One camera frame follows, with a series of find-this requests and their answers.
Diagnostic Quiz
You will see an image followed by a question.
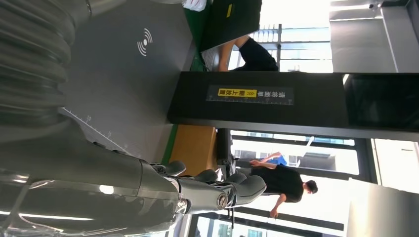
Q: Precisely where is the white courier package red print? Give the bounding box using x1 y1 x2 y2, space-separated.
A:
182 0 208 12

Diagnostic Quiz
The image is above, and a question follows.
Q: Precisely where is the person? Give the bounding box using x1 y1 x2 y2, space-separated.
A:
217 34 280 73
261 151 289 167
250 159 319 219

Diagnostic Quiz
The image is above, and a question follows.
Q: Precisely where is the brown cardboard box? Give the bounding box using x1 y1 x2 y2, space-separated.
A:
168 124 218 177

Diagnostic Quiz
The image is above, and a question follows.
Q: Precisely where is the black inbound scanning machine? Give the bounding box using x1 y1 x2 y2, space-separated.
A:
59 0 419 164

